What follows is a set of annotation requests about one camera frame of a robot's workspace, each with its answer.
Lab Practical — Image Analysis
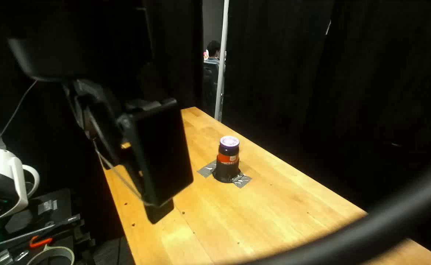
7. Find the black equipment case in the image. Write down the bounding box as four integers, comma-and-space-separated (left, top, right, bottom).
0, 188, 87, 253

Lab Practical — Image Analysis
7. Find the white tape roll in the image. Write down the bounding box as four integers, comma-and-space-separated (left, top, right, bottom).
25, 243, 75, 265

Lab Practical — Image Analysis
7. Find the grey square coaster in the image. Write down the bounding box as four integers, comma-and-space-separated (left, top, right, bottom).
231, 172, 253, 190

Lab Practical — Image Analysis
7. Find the orange clamp handle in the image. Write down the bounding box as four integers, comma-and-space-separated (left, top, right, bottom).
28, 235, 55, 250

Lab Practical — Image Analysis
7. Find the white metal pole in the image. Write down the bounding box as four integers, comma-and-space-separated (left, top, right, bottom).
214, 0, 231, 122

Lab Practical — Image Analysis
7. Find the silver tape piece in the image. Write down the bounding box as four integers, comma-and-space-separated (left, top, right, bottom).
197, 160, 220, 178

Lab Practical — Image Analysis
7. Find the grey tape patch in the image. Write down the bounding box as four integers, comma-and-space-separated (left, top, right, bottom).
37, 198, 59, 215

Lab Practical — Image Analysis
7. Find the thin grey wire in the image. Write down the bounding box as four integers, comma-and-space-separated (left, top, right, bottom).
0, 79, 40, 148

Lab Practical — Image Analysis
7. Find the black camera cable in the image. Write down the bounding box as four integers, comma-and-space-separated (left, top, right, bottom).
243, 151, 431, 265

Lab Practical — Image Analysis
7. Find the white rounded device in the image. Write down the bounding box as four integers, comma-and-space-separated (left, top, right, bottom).
0, 147, 31, 218

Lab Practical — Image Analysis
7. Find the white cable loop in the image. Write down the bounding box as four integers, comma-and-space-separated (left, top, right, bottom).
22, 163, 42, 198

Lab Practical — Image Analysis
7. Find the orange rubber band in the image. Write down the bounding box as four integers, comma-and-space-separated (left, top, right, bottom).
217, 153, 240, 165

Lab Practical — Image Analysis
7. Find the purple white ring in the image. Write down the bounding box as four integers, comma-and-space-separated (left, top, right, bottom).
218, 135, 242, 151

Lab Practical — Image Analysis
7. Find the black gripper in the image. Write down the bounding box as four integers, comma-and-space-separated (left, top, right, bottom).
117, 97, 196, 209

